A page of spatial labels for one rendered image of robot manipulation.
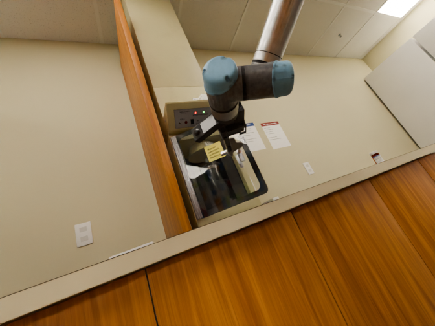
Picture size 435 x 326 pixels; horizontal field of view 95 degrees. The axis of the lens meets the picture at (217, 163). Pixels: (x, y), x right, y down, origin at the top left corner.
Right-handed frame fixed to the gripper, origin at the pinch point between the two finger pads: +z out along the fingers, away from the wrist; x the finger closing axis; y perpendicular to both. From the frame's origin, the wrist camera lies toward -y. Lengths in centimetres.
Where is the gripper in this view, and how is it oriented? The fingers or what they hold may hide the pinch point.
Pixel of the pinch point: (224, 142)
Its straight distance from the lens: 74.1
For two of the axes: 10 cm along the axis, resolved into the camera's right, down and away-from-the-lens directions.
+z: 1.2, 3.1, 9.4
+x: -3.5, -8.8, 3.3
